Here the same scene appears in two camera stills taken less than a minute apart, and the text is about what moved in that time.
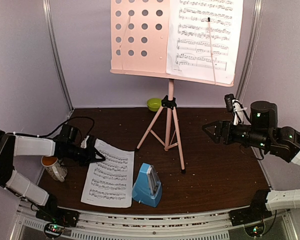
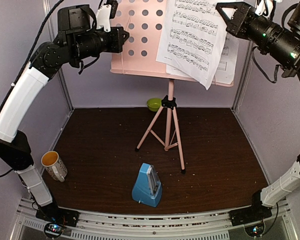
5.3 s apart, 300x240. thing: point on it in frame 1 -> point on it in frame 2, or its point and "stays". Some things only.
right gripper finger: x=218 y=137 -> x=233 y=26
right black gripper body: x=230 y=137 -> x=249 y=30
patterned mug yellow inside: x=54 y=169 stays
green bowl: x=154 y=104 stays
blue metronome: x=147 y=189 stays
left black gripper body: x=85 y=156 -> x=114 y=45
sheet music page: x=110 y=182 -> x=226 y=70
